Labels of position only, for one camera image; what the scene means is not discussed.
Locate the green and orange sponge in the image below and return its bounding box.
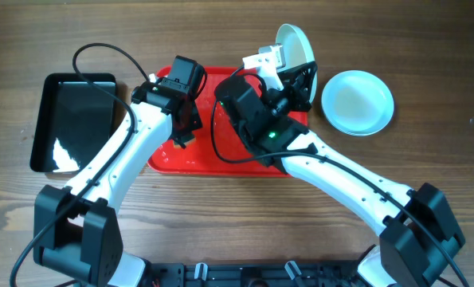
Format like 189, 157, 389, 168
173, 132, 195, 149

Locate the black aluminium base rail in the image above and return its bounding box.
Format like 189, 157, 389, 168
139, 261, 369, 287

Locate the black rectangular water tray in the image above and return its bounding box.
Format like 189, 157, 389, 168
29, 73, 117, 173

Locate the red plastic serving tray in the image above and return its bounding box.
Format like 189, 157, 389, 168
147, 66, 286, 178

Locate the light blue plate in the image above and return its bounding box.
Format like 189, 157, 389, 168
321, 70, 395, 136
276, 24, 318, 103

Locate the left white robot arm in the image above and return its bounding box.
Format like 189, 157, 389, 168
29, 87, 201, 286

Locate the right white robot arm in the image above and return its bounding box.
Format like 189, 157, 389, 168
214, 62, 465, 286

